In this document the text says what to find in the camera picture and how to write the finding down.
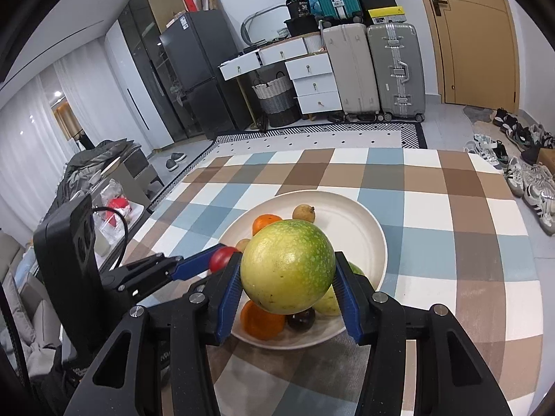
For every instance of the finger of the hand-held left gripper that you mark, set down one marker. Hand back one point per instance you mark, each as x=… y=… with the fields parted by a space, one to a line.
x=190 y=264
x=173 y=288

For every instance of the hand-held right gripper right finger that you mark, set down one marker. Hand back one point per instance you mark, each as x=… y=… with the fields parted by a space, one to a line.
x=349 y=303

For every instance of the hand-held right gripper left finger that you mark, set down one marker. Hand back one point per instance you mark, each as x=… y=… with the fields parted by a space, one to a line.
x=230 y=299

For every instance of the red tomato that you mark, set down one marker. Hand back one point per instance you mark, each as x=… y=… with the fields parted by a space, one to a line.
x=223 y=261

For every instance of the large orange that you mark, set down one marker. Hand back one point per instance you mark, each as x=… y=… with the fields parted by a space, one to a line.
x=260 y=323

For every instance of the dark red cherry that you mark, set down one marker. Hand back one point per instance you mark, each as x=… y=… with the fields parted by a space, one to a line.
x=301 y=320

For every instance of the small brown longan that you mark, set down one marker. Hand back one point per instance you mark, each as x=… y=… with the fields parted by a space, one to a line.
x=243 y=246

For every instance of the green-yellow round fruit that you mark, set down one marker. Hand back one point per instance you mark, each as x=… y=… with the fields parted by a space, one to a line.
x=286 y=264

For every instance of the cream oval plate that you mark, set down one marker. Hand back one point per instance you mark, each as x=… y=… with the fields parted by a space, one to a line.
x=355 y=225

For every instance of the large brown longan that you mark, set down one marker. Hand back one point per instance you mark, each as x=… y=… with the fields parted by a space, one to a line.
x=303 y=213

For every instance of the large yellow-green pear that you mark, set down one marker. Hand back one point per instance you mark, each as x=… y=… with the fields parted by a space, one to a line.
x=327 y=305

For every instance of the grey sofa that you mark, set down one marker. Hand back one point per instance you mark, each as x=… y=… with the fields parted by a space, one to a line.
x=21 y=303

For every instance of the clear bag with red item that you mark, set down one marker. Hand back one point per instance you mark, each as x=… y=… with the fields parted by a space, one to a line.
x=119 y=206

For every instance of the small tangerine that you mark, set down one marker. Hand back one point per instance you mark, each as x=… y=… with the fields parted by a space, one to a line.
x=266 y=224

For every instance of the pair of grey slippers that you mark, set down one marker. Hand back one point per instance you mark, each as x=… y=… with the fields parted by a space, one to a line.
x=175 y=161

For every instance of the pile of dark clothes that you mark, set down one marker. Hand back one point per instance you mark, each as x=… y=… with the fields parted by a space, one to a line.
x=99 y=164

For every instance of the checkered tablecloth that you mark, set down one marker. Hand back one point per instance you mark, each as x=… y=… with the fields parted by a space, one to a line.
x=455 y=268

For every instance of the white curtain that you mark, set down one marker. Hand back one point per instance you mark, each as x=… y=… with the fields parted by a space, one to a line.
x=43 y=130

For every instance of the patterned floor rug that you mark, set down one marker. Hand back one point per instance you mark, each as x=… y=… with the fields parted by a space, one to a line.
x=347 y=132

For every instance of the woven laundry basket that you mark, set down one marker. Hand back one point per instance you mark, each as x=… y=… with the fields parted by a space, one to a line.
x=275 y=99

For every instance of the white wardrobe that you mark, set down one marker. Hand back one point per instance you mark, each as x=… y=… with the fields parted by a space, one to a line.
x=125 y=86

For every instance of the dark grey refrigerator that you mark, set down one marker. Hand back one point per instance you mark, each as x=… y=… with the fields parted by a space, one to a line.
x=203 y=69

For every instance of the dark glass cabinet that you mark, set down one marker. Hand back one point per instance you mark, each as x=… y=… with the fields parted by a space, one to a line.
x=143 y=60

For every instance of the white drawer unit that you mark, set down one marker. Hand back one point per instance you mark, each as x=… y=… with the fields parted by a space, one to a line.
x=312 y=82

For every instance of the row of shoes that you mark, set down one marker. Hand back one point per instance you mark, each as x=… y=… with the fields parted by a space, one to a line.
x=524 y=169

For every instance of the grey door mat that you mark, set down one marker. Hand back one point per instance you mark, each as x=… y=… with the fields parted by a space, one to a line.
x=477 y=115

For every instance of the beige suitcase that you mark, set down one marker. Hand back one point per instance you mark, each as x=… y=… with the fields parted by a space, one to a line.
x=351 y=73

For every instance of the silver grey suitcase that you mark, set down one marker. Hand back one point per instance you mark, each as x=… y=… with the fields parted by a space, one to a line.
x=396 y=73

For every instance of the wooden door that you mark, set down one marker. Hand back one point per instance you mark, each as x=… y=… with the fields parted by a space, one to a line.
x=472 y=39

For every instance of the black and yellow shoe box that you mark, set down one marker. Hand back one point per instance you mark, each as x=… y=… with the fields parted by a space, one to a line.
x=388 y=11

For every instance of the oval mirror frame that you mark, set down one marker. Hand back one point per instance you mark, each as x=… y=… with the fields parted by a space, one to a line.
x=260 y=19

